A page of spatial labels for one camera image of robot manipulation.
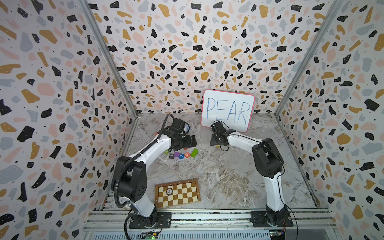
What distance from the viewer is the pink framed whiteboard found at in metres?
1.05

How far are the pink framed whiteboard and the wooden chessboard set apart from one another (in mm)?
480

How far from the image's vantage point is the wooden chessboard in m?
0.78
